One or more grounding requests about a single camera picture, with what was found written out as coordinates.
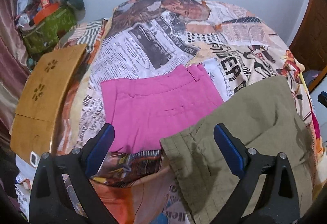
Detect olive green pants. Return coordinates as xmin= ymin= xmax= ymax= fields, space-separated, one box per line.
xmin=161 ymin=76 xmax=313 ymax=223

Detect brown wooden room door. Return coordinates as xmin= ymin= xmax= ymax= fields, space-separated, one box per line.
xmin=290 ymin=0 xmax=327 ymax=71

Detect wooden folding lap desk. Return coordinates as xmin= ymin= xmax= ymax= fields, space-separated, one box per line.
xmin=10 ymin=44 xmax=86 ymax=168

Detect pink shorts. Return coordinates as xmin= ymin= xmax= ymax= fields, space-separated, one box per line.
xmin=100 ymin=64 xmax=223 ymax=153

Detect striped maroon curtain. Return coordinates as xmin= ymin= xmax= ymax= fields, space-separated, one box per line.
xmin=1 ymin=0 xmax=29 ymax=144

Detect green storage basket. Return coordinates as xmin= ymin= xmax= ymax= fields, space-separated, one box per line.
xmin=21 ymin=6 xmax=76 ymax=57

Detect orange box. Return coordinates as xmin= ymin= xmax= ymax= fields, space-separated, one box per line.
xmin=33 ymin=3 xmax=60 ymax=25

